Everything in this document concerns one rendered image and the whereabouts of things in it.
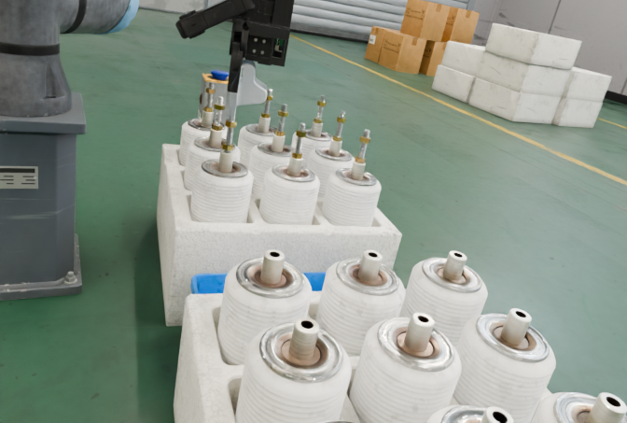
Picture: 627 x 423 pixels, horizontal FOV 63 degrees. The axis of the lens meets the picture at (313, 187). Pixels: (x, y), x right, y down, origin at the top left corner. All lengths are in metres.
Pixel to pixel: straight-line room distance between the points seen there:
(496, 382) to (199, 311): 0.33
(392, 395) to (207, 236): 0.41
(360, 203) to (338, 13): 5.61
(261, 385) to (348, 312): 0.17
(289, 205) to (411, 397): 0.43
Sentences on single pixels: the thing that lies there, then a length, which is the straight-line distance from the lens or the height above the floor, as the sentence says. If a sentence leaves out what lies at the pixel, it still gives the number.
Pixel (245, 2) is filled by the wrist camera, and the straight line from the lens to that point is 0.76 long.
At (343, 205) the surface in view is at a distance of 0.89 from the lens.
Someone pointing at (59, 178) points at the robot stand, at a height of 0.21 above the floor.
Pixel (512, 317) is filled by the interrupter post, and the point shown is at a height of 0.28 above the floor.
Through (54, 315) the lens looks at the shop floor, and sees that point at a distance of 0.92.
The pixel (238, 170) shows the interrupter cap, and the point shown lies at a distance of 0.84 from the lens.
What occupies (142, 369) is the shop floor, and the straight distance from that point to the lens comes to 0.82.
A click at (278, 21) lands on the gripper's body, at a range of 0.77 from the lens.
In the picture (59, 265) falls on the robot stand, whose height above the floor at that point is 0.05.
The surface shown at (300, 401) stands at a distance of 0.45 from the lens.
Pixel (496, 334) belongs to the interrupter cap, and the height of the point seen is 0.25.
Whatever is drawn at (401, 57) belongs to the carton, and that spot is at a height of 0.12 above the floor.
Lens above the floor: 0.55
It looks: 21 degrees down
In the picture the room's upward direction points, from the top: 12 degrees clockwise
